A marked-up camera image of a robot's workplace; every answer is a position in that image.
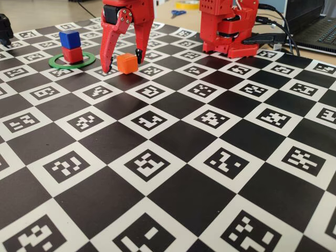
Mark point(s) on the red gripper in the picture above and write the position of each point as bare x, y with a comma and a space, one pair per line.
136, 13

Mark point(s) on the red cube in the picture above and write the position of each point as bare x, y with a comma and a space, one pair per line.
72, 55

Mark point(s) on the blue cube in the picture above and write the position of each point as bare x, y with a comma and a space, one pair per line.
69, 40

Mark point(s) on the red robot arm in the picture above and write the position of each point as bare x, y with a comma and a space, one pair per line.
210, 26

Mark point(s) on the orange cube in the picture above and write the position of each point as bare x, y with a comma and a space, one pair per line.
127, 64

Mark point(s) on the yellow tape roll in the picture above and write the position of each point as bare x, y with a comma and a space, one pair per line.
183, 5

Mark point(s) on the black adapter hub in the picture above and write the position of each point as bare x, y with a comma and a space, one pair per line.
265, 39

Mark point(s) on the small grey box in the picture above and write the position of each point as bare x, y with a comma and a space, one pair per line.
278, 46

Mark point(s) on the pale blue panel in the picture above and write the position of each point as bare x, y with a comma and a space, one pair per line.
279, 5

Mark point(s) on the black white marker checkerboard mat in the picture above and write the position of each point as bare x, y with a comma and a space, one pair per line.
168, 199

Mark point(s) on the black laptop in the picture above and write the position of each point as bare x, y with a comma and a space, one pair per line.
315, 26

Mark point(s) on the black clamp mount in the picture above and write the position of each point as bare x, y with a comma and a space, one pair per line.
5, 29

